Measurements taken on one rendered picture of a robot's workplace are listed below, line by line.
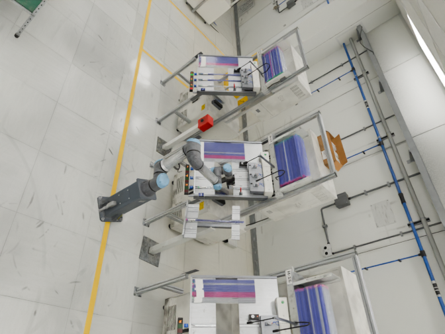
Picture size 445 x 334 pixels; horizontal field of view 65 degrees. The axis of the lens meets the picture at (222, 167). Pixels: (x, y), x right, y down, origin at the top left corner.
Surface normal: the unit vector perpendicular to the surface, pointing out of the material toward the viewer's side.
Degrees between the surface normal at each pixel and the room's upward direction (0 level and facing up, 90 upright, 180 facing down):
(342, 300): 90
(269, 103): 90
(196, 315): 45
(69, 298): 0
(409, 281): 90
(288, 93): 90
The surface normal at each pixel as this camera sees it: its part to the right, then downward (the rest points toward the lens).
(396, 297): -0.64, -0.44
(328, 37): 0.02, 0.80
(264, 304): 0.10, -0.59
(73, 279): 0.77, -0.39
